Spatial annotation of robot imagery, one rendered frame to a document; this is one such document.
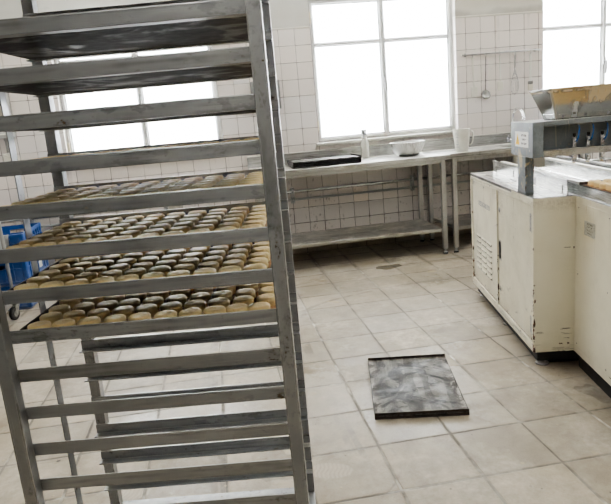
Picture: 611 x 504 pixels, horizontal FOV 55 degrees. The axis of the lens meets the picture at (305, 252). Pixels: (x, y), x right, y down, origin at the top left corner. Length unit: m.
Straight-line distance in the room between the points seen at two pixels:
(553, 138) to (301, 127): 3.18
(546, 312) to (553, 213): 0.48
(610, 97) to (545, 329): 1.10
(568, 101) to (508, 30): 3.50
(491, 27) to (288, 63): 2.00
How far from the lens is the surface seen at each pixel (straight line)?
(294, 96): 5.73
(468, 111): 6.20
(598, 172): 3.51
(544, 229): 2.95
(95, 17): 1.30
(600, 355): 2.88
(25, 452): 1.52
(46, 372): 1.45
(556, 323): 3.10
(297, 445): 1.38
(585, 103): 3.02
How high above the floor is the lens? 1.28
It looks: 12 degrees down
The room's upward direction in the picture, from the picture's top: 5 degrees counter-clockwise
